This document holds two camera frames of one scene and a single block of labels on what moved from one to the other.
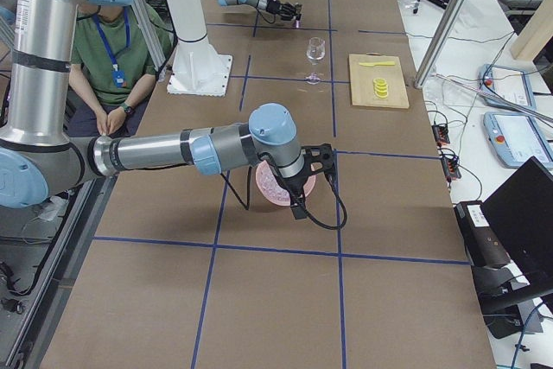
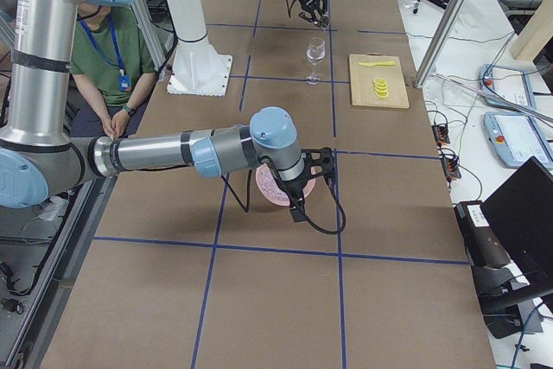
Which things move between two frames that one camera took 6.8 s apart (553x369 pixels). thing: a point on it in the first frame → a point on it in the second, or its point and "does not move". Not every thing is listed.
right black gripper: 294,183 does not move
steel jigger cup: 297,22 → 324,21
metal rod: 518,104 does not move
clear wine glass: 315,51 does not move
